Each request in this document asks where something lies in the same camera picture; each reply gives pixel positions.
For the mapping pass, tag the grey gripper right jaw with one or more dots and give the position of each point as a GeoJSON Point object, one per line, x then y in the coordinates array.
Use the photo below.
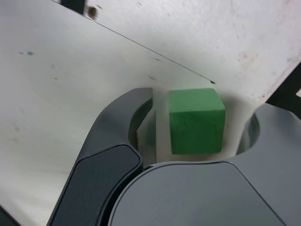
{"type": "Point", "coordinates": [200, 195]}

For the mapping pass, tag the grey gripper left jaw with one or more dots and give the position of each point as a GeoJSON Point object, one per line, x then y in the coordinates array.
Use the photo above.
{"type": "Point", "coordinates": [103, 164]}

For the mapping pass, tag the green cube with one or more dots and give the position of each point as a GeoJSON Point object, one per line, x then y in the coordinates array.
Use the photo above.
{"type": "Point", "coordinates": [195, 127]}

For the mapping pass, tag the black tape strip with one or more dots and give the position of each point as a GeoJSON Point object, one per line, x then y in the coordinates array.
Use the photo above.
{"type": "Point", "coordinates": [73, 5]}

